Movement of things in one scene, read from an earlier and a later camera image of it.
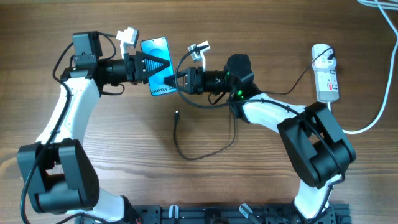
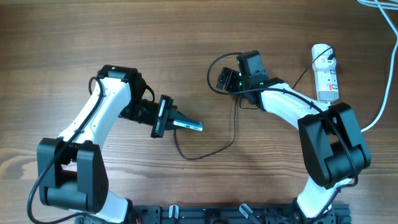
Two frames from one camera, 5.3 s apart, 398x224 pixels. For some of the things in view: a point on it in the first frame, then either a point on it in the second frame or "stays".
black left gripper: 135,68 to 165,111
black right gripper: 193,88 to 234,76
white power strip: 327,87 stays
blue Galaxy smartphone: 158,47 to 196,126
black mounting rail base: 217,214 stays
